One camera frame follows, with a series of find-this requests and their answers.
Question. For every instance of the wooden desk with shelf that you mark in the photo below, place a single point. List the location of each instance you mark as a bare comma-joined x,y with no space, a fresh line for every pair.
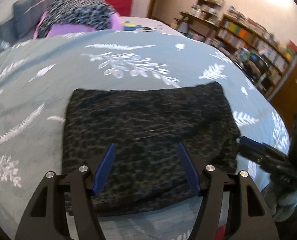
204,12

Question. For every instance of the brown wooden door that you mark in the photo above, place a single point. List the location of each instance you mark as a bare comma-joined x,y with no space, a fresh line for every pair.
285,100

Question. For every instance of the black leopard print pants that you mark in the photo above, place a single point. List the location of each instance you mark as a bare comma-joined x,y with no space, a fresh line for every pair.
146,128

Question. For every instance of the black office chair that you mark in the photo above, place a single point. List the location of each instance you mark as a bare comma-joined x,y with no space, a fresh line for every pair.
255,67

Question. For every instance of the purple garment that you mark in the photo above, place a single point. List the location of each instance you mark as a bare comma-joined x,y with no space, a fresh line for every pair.
71,27

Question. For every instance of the teal leaf print bedspread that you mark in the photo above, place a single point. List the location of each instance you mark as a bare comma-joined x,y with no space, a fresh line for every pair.
37,78

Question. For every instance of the wooden bookshelf with books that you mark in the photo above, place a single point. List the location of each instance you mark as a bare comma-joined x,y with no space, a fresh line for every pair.
237,38

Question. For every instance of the teal gloved right hand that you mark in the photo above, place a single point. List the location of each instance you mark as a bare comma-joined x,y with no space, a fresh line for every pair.
281,200

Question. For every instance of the dark grey quilted pillow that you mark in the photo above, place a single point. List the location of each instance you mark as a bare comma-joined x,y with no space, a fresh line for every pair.
22,25

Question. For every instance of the yellow blue toy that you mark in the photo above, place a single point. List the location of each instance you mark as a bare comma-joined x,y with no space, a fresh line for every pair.
130,26

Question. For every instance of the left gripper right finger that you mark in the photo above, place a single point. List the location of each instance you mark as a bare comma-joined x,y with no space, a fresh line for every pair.
248,216

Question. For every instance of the leopard print cloth pile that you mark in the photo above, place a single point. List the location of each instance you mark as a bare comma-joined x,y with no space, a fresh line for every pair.
76,12

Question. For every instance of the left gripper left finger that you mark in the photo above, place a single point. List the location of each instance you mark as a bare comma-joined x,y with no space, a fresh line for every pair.
45,215

